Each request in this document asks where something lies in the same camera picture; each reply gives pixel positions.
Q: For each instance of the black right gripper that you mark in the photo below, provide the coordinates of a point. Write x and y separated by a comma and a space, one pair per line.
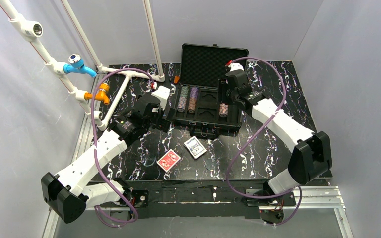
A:
224, 90

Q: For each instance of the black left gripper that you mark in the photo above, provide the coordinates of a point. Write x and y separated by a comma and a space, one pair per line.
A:
168, 113

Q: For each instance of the orange poker chip stack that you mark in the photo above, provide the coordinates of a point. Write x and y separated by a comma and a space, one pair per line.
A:
223, 110

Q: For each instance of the green poker chip stack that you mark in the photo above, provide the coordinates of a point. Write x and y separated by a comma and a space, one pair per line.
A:
182, 99

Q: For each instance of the blue playing card deck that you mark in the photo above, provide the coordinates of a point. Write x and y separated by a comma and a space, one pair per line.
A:
195, 147

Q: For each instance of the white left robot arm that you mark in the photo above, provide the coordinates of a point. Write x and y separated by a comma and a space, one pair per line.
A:
68, 193

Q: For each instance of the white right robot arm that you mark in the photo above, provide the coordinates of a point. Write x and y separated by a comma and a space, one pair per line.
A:
310, 151

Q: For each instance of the black poker set case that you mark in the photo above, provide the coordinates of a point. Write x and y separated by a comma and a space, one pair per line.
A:
200, 67

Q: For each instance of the purple poker chip stack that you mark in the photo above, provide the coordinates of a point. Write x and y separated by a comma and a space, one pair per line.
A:
192, 100

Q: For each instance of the red playing card deck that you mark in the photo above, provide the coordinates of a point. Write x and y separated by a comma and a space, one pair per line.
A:
167, 161

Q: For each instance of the clear round acrylic disc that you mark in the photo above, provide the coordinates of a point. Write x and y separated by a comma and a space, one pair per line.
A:
148, 160

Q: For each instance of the clear acrylic dealer button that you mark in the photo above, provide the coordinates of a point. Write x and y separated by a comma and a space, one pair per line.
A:
211, 164

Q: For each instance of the orange plastic faucet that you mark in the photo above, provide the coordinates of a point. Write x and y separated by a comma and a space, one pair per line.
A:
101, 94

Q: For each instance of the blue plastic faucet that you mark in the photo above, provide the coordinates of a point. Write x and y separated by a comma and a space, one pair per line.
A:
76, 65

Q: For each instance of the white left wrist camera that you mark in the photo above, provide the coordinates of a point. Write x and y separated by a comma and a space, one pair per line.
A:
163, 94

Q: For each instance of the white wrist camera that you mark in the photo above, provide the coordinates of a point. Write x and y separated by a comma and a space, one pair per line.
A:
163, 94
232, 66

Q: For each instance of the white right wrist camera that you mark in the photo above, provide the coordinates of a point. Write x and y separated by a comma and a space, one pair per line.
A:
232, 66

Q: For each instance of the white PVC pipe frame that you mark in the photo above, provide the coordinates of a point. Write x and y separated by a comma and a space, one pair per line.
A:
31, 31

